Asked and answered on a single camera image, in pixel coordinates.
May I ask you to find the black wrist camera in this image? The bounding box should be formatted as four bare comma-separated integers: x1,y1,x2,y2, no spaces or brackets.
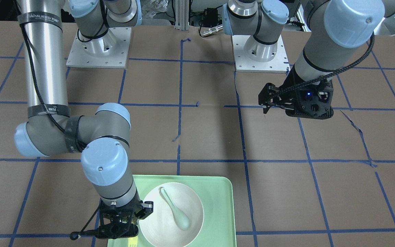
285,81,334,119
95,213,139,239

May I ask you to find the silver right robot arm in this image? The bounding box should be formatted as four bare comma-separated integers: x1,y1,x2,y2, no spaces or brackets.
14,0,154,240

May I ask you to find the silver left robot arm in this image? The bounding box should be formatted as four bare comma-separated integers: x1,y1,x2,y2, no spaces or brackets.
222,0,395,119

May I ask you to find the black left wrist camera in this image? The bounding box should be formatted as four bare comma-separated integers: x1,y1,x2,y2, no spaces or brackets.
285,81,334,119

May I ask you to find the white round plate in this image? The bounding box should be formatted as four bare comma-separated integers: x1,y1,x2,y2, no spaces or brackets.
139,182,204,247

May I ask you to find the yellow plastic fork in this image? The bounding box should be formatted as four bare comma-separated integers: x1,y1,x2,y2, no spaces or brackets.
127,236,138,247

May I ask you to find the light green plastic tray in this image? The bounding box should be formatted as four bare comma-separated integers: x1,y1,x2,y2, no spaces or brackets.
108,175,236,247

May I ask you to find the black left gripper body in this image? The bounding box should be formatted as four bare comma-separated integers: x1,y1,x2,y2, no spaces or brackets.
280,70,334,119

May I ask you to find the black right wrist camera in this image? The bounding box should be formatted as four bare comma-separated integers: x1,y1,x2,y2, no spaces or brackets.
95,213,139,239

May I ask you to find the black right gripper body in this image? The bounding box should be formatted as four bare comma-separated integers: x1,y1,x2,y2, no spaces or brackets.
95,193,142,239

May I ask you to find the pale green plastic spoon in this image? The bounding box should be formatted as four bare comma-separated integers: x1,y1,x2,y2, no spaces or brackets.
159,187,191,231

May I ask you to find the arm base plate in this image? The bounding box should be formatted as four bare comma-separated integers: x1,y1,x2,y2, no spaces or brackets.
66,27,132,69
232,35,290,73

